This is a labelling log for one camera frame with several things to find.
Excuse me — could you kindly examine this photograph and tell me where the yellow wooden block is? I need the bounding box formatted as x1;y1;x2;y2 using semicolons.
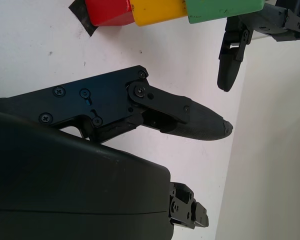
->
129;0;190;27

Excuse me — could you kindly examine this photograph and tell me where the red wooden block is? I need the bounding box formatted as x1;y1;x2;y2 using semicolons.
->
84;0;135;27

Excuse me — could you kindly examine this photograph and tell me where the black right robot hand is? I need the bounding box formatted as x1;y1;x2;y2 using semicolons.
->
0;65;235;240

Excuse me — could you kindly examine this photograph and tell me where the green wooden block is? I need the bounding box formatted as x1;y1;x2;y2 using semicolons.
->
184;0;266;25

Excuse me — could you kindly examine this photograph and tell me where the black tape strip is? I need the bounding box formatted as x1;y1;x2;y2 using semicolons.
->
68;0;99;38

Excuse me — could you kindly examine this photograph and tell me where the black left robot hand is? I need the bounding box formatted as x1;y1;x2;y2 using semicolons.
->
216;0;300;93

